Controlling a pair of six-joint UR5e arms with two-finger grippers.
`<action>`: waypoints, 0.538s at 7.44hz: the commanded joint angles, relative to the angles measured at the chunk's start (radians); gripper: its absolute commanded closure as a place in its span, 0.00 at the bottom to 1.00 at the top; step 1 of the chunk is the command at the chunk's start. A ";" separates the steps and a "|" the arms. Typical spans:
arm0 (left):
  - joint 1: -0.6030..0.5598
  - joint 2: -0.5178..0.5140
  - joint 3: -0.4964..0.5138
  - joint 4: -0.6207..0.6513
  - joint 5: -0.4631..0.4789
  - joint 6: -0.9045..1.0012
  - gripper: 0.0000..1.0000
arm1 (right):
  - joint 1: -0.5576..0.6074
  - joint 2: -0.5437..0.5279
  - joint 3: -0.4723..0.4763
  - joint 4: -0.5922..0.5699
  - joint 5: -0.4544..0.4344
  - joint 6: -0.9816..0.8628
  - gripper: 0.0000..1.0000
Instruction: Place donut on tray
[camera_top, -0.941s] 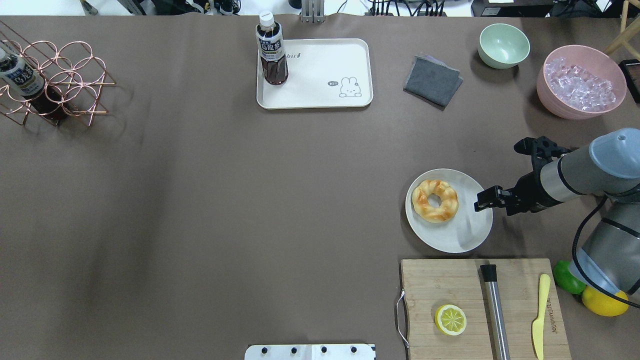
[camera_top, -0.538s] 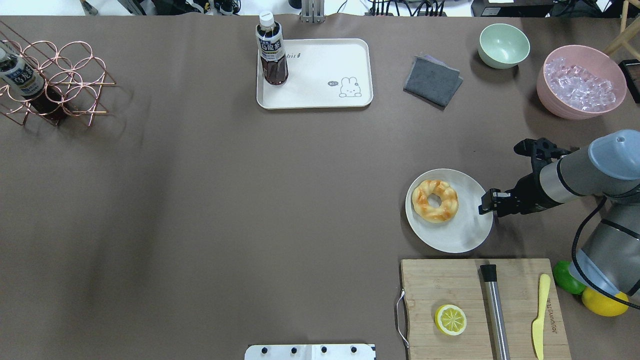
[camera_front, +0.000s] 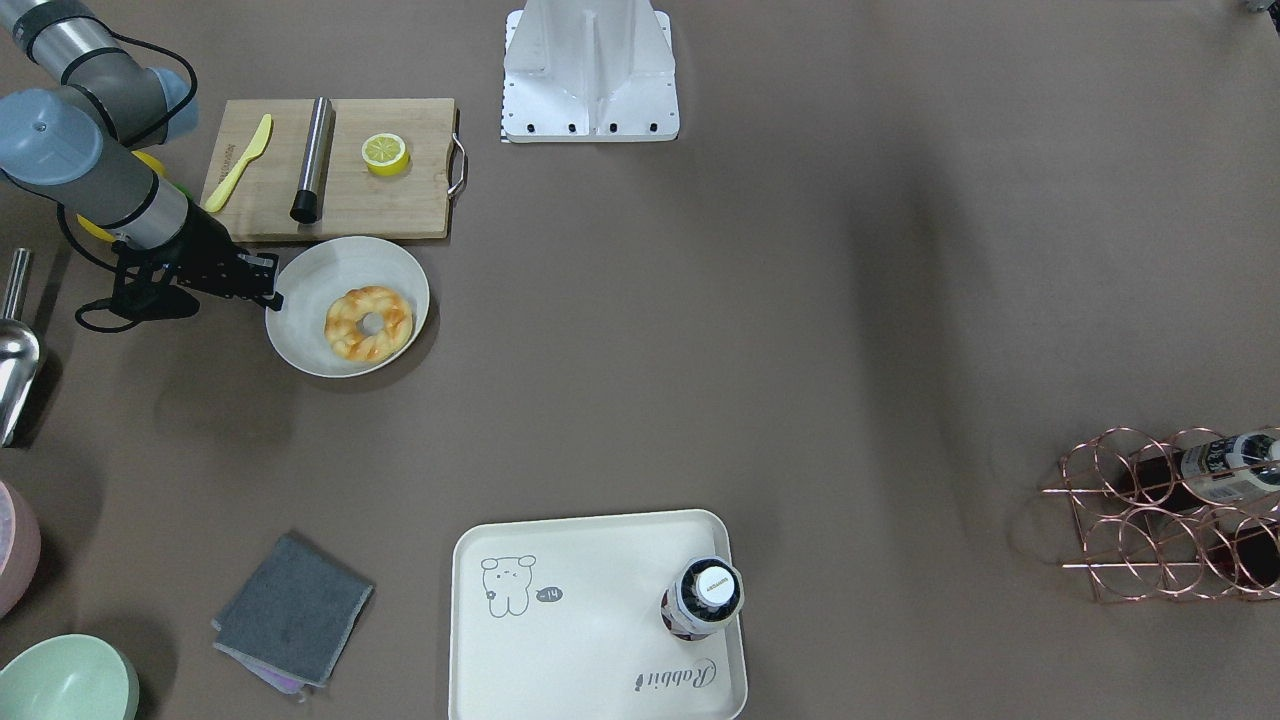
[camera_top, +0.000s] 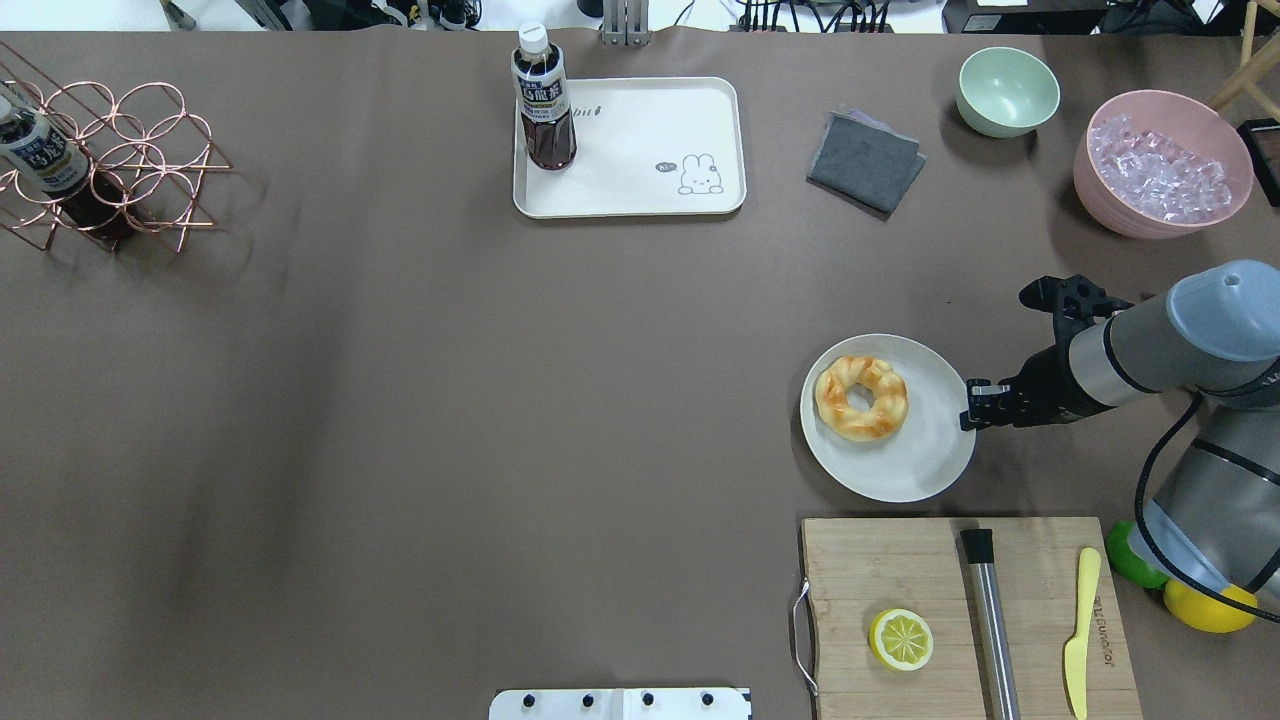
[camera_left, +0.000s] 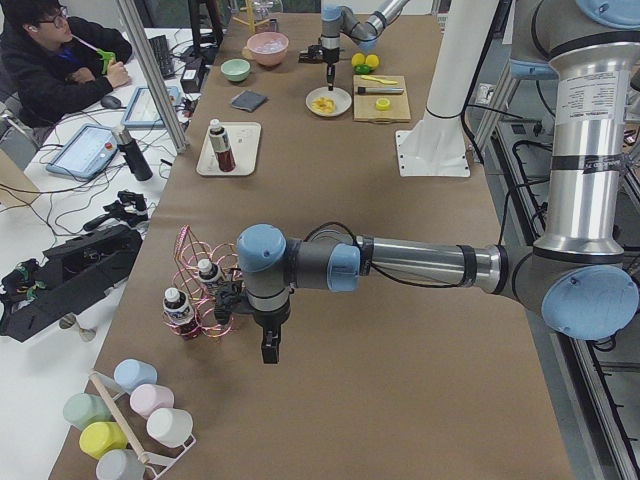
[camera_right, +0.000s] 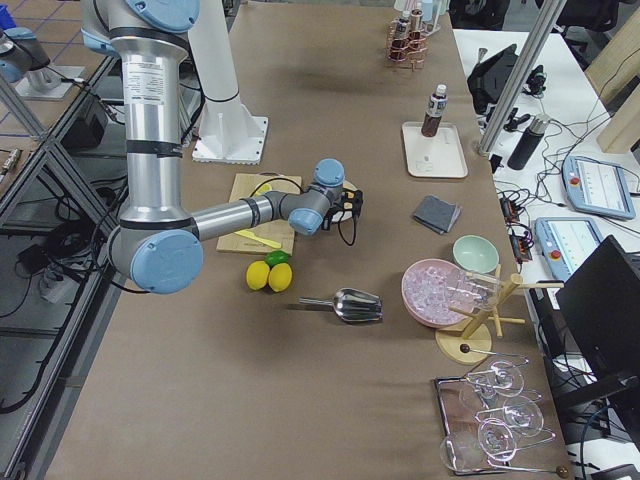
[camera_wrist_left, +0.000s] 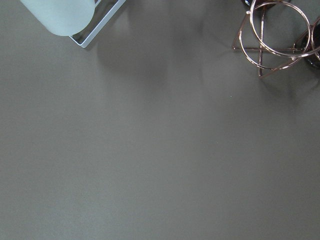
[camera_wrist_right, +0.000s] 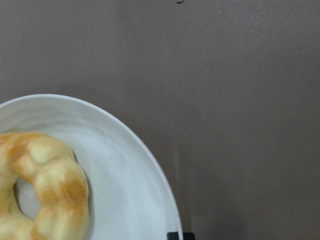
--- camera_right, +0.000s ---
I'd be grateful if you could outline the yellow lemon upper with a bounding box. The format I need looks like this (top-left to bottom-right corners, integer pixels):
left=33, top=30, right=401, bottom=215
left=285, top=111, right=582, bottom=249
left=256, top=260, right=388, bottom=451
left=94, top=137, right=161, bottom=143
left=245, top=260, right=271, bottom=291

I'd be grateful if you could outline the dark drink bottle on tray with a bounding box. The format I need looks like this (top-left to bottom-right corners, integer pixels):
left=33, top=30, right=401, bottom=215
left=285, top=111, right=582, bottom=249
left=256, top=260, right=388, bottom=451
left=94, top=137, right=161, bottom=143
left=421, top=84, right=448, bottom=138

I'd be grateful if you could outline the cream rabbit tray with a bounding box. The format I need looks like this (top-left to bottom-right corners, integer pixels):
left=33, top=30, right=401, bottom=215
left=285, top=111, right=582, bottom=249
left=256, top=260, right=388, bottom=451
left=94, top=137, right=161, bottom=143
left=401, top=121, right=468, bottom=179

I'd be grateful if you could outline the yellow plastic knife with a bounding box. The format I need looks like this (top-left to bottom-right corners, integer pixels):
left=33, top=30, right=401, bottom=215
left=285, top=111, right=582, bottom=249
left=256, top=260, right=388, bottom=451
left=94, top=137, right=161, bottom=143
left=235, top=230, right=282, bottom=250

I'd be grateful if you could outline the bottle in rack lower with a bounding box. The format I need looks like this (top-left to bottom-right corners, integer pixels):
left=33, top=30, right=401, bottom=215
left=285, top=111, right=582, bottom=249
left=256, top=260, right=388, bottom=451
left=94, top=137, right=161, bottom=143
left=388, top=18, right=409, bottom=61

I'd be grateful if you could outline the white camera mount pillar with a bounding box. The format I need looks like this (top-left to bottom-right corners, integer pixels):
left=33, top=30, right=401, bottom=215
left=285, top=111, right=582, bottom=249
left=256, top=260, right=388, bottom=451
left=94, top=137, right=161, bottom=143
left=188, top=1, right=268, bottom=165

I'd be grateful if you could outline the yellow lemon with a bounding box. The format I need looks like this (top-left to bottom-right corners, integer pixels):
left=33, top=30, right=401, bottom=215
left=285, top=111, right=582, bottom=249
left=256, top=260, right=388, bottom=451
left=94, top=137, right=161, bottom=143
left=245, top=260, right=271, bottom=291
left=268, top=263, right=293, bottom=292

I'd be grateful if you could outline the yellow lemon lower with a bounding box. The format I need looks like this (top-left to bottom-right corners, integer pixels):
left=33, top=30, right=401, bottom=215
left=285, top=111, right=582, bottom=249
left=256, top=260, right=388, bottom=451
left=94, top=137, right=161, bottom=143
left=268, top=263, right=293, bottom=292

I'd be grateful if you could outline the teach pendant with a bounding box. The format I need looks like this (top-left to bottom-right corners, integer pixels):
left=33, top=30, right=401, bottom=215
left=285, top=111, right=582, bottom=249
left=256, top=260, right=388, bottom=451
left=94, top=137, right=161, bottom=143
left=562, top=156, right=636, bottom=220
left=534, top=217, right=603, bottom=281

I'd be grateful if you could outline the copper wire bottle rack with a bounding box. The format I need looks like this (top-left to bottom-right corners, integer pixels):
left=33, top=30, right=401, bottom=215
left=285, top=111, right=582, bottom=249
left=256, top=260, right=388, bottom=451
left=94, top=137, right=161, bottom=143
left=385, top=15, right=427, bottom=71

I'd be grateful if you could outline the green lime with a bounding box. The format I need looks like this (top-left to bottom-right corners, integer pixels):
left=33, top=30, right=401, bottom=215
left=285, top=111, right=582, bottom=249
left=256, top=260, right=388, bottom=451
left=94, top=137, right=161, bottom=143
left=264, top=250, right=290, bottom=268

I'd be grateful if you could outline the teach pendant near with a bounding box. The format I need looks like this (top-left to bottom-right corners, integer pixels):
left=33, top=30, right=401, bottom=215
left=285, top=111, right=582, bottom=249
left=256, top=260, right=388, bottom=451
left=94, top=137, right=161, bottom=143
left=534, top=217, right=603, bottom=281

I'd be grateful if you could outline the wooden cutting board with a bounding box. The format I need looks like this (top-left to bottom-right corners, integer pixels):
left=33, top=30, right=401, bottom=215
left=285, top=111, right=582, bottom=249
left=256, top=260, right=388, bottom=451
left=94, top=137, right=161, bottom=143
left=215, top=172, right=303, bottom=255

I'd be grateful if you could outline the mirror tray with glasses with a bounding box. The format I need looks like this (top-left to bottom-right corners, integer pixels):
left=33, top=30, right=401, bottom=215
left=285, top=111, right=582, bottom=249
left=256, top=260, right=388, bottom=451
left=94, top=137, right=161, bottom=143
left=434, top=351, right=569, bottom=479

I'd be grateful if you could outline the bottle in rack upper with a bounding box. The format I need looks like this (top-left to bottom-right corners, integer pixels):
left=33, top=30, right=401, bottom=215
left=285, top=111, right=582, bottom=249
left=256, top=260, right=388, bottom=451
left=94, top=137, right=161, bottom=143
left=408, top=8, right=423, bottom=41

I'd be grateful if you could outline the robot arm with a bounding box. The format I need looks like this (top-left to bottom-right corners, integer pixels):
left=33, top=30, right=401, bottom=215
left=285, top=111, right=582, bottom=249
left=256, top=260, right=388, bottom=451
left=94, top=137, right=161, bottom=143
left=81, top=1, right=344, bottom=294

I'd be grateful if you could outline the metal ice scoop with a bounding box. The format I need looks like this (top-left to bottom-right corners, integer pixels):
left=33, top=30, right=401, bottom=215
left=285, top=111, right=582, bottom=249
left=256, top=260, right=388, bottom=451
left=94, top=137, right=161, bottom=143
left=298, top=288, right=383, bottom=324

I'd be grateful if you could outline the teach pendant far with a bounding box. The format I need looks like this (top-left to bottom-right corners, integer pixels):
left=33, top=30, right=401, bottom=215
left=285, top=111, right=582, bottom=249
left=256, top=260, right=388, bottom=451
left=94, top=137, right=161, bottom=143
left=562, top=156, right=636, bottom=220

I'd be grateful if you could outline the half lemon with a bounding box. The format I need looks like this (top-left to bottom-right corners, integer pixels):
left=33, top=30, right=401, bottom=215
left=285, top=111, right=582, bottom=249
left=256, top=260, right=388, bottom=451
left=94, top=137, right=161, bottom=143
left=252, top=183, right=272, bottom=197

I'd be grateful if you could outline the pink bowl with ice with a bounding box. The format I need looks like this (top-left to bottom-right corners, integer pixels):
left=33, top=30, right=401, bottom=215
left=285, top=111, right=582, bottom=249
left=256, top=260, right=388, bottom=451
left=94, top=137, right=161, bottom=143
left=401, top=259, right=493, bottom=329

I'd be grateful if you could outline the black equipment case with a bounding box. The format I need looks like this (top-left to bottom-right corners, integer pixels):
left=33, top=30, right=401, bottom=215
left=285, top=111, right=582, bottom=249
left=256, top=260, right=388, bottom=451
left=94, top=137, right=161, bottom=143
left=467, top=44, right=518, bottom=115

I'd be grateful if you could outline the white plate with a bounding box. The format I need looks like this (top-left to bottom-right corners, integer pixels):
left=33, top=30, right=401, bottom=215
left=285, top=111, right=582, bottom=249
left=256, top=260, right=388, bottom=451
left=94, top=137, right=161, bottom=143
left=329, top=180, right=358, bottom=224

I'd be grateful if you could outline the aluminium frame post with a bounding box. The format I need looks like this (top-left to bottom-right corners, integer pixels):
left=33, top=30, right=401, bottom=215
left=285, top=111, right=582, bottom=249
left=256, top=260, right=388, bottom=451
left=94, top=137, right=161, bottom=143
left=477, top=0, right=566, bottom=156

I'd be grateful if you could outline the black monitor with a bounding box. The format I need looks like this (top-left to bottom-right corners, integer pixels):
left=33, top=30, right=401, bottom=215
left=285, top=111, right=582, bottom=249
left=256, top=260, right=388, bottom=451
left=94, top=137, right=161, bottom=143
left=554, top=235, right=639, bottom=444

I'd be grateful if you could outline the bottle in rack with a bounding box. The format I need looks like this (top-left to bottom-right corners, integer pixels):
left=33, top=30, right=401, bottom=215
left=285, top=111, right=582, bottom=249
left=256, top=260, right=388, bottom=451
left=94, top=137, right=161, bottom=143
left=388, top=18, right=409, bottom=61
left=408, top=8, right=423, bottom=41

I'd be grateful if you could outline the mint green bowl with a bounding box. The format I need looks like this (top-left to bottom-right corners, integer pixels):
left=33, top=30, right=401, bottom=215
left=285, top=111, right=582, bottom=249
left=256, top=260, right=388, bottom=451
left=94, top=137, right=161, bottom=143
left=452, top=235, right=499, bottom=274

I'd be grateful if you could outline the wooden glass tree stand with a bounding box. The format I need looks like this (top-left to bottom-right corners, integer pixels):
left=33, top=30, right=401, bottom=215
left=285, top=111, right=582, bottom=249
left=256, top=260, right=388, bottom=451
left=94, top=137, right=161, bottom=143
left=435, top=270, right=564, bottom=365

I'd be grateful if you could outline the black thermos bottle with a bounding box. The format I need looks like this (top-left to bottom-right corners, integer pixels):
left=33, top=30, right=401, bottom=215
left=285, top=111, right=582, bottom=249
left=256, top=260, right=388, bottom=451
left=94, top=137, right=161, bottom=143
left=507, top=113, right=551, bottom=170

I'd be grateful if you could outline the grey folded cloth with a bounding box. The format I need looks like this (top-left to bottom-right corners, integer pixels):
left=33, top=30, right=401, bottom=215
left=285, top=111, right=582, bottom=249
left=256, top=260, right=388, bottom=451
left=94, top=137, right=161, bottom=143
left=412, top=195, right=461, bottom=235

